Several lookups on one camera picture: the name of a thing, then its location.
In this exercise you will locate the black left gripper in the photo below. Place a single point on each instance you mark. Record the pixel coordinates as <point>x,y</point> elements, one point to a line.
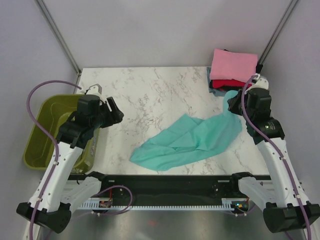
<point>115,116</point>

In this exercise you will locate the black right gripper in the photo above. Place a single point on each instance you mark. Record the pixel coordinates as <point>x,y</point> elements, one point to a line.
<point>233,103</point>

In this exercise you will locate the teal t-shirt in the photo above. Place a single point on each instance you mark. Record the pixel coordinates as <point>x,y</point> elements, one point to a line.
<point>189,140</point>

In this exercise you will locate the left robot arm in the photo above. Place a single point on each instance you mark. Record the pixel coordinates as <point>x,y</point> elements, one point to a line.
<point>49,207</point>

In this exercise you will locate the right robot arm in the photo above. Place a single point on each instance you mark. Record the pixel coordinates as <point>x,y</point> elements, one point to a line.
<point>288,208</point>

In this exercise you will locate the folded black t-shirt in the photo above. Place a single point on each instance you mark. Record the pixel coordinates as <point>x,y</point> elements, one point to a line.
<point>258,70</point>

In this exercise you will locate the folded grey-blue t-shirt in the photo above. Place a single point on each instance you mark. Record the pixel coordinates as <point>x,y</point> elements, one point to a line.
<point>216,92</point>

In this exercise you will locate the folded red t-shirt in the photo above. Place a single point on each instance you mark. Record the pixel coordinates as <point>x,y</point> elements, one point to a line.
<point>226,84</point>

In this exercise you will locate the folded pink t-shirt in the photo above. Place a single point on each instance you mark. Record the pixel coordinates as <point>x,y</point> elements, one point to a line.
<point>227,65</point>

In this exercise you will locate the olive green plastic tub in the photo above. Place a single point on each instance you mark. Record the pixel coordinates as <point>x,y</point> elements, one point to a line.
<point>52,114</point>

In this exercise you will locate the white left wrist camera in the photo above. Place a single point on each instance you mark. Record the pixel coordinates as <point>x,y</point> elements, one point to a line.
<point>95,90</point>

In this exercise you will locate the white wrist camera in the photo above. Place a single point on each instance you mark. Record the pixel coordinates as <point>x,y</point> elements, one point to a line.
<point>95,90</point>
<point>260,81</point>

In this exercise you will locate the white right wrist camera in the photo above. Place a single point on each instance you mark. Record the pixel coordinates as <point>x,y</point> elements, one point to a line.
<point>260,81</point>

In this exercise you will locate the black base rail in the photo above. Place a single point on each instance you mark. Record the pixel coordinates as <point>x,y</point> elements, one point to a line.
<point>169,190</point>

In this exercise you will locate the right aluminium frame post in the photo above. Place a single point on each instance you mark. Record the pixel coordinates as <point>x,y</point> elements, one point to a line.
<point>278,30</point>

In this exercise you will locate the aluminium frame post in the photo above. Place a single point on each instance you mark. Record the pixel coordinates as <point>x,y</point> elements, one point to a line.
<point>278,30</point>
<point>58,35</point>

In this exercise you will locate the white slotted cable duct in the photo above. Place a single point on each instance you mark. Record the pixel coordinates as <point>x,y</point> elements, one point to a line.
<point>224,205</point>

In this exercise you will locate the left aluminium frame post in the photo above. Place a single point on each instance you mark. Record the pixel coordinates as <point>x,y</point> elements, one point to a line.
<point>58,35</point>

